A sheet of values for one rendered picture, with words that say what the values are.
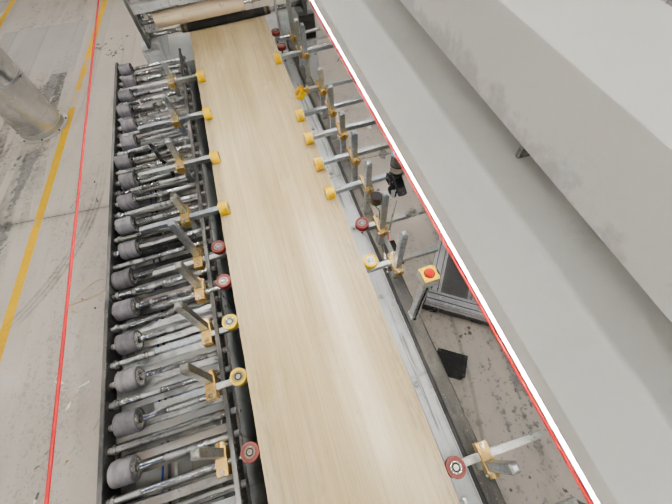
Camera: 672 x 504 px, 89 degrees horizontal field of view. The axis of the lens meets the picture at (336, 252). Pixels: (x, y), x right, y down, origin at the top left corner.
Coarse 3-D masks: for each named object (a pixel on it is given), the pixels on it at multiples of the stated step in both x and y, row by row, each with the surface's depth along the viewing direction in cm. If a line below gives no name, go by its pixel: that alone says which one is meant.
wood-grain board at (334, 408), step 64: (256, 64) 286; (256, 128) 246; (256, 192) 216; (320, 192) 213; (256, 256) 193; (320, 256) 190; (256, 320) 174; (320, 320) 172; (384, 320) 170; (256, 384) 158; (320, 384) 157; (384, 384) 155; (320, 448) 144; (384, 448) 143
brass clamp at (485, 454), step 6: (474, 444) 146; (486, 444) 145; (480, 450) 144; (486, 450) 144; (480, 456) 143; (486, 456) 143; (492, 456) 143; (480, 462) 145; (486, 468) 141; (486, 474) 141; (492, 474) 140; (498, 474) 140
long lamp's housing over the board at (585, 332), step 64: (320, 0) 42; (384, 0) 34; (384, 64) 31; (448, 64) 28; (448, 128) 25; (448, 192) 25; (512, 192) 22; (512, 256) 21; (576, 256) 19; (512, 320) 21; (576, 320) 18; (640, 320) 17; (576, 384) 18; (640, 384) 16; (576, 448) 18; (640, 448) 16
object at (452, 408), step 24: (288, 48) 341; (312, 96) 292; (336, 144) 262; (360, 192) 237; (360, 216) 234; (432, 360) 178; (432, 384) 178; (456, 408) 167; (456, 432) 162; (480, 480) 152
